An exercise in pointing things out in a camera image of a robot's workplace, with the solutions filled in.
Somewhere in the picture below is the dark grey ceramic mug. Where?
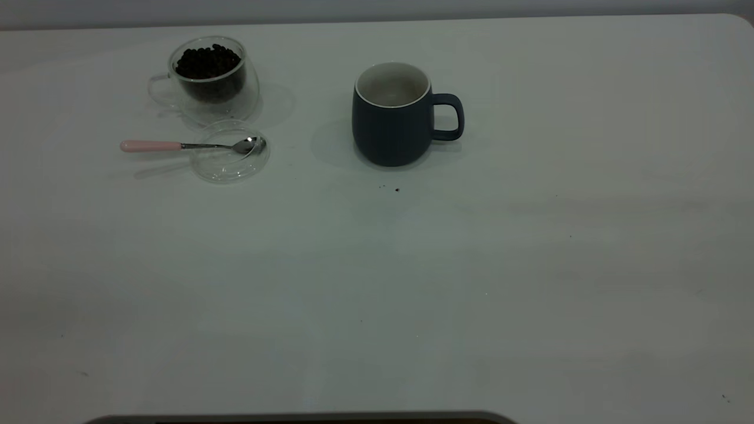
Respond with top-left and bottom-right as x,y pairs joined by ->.
352,62 -> 465,167

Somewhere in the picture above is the clear glass saucer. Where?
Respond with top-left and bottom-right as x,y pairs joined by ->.
191,120 -> 271,184

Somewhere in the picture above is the clear double-wall glass cup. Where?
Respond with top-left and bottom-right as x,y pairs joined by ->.
147,35 -> 260,126

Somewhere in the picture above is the heap of coffee beans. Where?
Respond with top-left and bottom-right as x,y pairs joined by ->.
174,44 -> 244,102

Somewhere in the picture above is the pink-handled metal spoon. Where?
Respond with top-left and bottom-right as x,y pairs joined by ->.
120,136 -> 260,155

